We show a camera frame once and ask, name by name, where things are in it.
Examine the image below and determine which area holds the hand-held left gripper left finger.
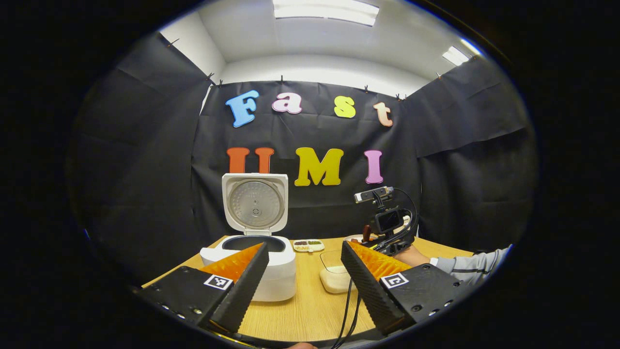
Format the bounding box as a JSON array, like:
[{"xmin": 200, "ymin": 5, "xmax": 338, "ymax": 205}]
[{"xmin": 133, "ymin": 242, "xmax": 270, "ymax": 335}]

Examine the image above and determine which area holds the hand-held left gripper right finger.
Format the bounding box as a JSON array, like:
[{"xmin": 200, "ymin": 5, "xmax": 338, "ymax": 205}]
[{"xmin": 341, "ymin": 240, "xmax": 474, "ymax": 336}]

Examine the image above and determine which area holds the white rice cooker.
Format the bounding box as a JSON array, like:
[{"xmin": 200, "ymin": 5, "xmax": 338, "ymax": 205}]
[{"xmin": 200, "ymin": 173, "xmax": 297, "ymax": 302}]

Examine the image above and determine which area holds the white divided condiment dish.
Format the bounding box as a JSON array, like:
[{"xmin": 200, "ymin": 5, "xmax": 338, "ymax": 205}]
[{"xmin": 293, "ymin": 239, "xmax": 326, "ymax": 253}]

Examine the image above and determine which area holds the black backdrop cloth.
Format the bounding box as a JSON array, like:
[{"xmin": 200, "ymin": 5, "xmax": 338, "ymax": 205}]
[{"xmin": 68, "ymin": 32, "xmax": 539, "ymax": 286}]

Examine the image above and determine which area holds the small ceiling light panel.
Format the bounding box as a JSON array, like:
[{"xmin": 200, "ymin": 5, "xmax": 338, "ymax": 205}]
[{"xmin": 442, "ymin": 46, "xmax": 471, "ymax": 66}]

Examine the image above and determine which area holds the long ceiling light panel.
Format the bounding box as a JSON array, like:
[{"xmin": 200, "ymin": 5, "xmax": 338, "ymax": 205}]
[{"xmin": 273, "ymin": 0, "xmax": 380, "ymax": 27}]

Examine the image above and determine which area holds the black cable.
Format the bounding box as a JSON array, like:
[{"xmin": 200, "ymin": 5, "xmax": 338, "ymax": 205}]
[
  {"xmin": 341, "ymin": 293, "xmax": 363, "ymax": 349},
  {"xmin": 331, "ymin": 279, "xmax": 353, "ymax": 349}
]

